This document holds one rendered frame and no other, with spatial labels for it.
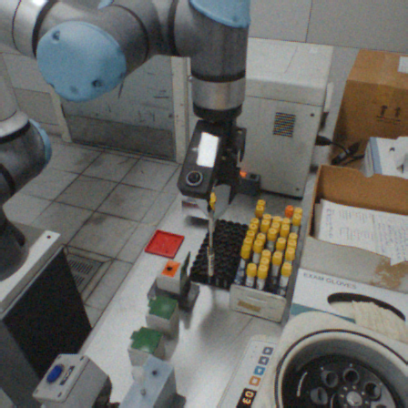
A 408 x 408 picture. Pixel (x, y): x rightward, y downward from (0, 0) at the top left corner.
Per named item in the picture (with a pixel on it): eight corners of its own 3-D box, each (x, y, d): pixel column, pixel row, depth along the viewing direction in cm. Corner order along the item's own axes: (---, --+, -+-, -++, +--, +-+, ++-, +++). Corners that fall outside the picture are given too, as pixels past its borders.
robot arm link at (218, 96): (239, 86, 47) (178, 78, 49) (237, 118, 50) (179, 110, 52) (251, 66, 52) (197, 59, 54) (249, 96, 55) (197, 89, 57)
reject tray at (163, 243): (157, 231, 87) (157, 229, 86) (184, 238, 85) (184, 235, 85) (144, 251, 82) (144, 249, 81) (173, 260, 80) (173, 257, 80)
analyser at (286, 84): (229, 131, 123) (233, 35, 103) (314, 145, 116) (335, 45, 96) (198, 185, 100) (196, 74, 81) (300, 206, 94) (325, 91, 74)
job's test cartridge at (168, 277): (166, 279, 75) (164, 258, 70) (188, 285, 73) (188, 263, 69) (158, 294, 72) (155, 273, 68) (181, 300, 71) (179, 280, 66)
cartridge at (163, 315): (157, 314, 70) (153, 292, 66) (179, 321, 69) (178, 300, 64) (147, 332, 67) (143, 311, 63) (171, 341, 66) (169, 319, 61)
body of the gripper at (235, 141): (246, 158, 64) (251, 91, 56) (233, 188, 58) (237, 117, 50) (203, 151, 66) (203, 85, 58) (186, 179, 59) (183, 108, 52)
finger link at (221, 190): (237, 206, 69) (239, 163, 63) (229, 227, 64) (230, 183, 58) (220, 202, 69) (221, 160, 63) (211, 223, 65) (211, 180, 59)
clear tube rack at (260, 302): (253, 236, 86) (256, 212, 81) (297, 246, 83) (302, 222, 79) (228, 308, 71) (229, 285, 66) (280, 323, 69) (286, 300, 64)
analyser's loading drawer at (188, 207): (209, 167, 103) (209, 150, 100) (232, 171, 102) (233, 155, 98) (182, 213, 89) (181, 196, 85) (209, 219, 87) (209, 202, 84)
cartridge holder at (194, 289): (158, 278, 76) (157, 266, 74) (199, 290, 74) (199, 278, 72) (147, 299, 73) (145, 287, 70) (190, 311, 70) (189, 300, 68)
